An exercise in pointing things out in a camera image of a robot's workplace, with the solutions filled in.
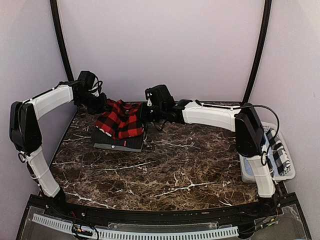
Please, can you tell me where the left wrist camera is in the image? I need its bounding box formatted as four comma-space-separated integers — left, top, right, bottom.
89, 80, 103, 97

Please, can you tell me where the white plastic laundry basket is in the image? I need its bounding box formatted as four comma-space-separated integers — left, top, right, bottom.
239, 132, 296, 183

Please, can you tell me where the light blue folded shirt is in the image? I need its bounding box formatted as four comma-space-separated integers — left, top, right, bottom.
239, 155, 254, 179

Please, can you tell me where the right black frame post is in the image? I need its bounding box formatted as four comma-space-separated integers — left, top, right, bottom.
242, 0, 272, 104

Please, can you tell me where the black white checked shirt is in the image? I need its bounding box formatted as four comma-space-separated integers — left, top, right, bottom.
265, 127, 295, 180

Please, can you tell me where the black frame post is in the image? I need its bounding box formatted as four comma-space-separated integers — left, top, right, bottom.
49, 0, 74, 82
242, 0, 272, 104

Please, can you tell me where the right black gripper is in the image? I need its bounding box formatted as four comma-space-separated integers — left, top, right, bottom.
136, 102, 165, 123

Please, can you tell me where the black curved front rail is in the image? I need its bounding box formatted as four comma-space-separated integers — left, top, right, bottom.
33, 198, 277, 226

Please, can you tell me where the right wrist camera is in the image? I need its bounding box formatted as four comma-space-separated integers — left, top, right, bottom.
145, 88, 154, 107

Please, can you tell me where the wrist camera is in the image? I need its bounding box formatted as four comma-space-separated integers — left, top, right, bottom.
145, 88, 154, 107
89, 80, 103, 97

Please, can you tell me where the left black frame post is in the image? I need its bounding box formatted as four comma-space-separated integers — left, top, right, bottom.
49, 0, 74, 82

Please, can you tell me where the white slotted cable duct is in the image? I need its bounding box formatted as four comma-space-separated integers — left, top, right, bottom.
32, 213, 239, 240

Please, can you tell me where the red black plaid shirt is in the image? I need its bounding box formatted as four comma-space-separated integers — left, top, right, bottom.
94, 99, 144, 140

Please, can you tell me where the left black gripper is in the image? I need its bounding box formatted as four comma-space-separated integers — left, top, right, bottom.
76, 90, 110, 115

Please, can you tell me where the black pinstripe shirt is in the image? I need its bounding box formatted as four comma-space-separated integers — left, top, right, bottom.
91, 128, 144, 148

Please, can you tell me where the grey shirt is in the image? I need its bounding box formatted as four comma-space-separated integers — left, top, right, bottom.
93, 143, 143, 152

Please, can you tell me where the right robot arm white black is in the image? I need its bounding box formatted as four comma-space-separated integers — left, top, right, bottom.
142, 84, 276, 217

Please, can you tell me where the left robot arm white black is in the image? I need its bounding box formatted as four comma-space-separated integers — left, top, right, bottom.
9, 70, 107, 199

